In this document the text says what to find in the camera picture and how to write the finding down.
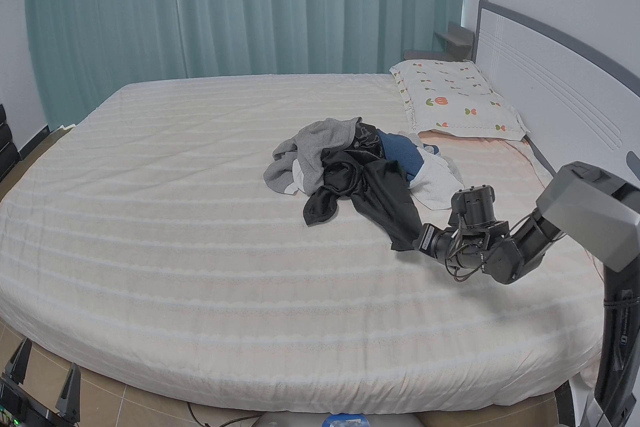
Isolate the black chest of drawers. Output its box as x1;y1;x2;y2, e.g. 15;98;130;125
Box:
0;104;22;183

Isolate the pile of clothes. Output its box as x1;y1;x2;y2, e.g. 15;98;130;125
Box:
263;117;467;210

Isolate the white printed pillow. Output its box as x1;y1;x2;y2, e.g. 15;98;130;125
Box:
389;59;531;143

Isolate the black cable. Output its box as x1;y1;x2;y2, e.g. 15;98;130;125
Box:
186;399;263;427

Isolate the grey bedside table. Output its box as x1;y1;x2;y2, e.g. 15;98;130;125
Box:
402;21;475;62

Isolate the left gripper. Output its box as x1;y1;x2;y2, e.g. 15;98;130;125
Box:
0;337;82;427

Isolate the black T-shirt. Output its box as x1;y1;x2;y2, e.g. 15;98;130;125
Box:
301;149;425;252

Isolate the bed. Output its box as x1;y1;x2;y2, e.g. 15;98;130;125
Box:
0;0;640;416

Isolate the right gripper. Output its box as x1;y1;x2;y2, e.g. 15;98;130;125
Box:
412;222;458;266

